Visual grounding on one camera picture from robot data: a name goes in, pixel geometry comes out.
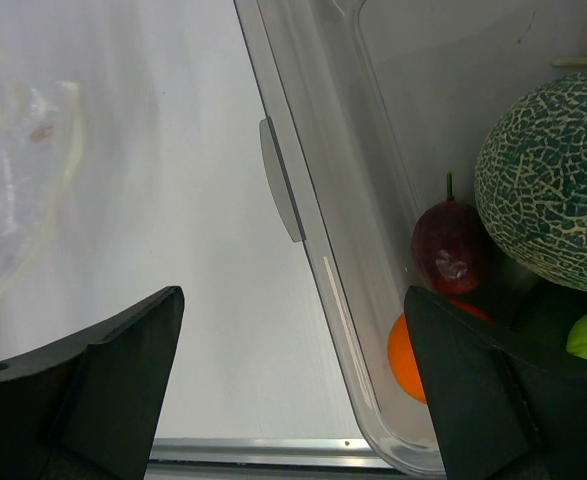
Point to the clear plastic bin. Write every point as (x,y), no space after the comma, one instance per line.
(369,105)

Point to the orange fruit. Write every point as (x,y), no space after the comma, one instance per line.
(402,360)

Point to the aluminium table edge rail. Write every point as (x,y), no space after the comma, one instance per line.
(353,453)

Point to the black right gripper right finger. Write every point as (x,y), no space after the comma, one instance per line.
(502,406)

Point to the dark red passion fruit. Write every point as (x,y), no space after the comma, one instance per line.
(450,246)

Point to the green netted melon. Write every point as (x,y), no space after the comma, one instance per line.
(530,181)

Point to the clear zip top bag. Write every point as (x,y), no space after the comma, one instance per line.
(41,144)

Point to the dark green avocado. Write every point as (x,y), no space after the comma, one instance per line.
(548,314)

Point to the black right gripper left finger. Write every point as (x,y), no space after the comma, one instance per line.
(87,406)

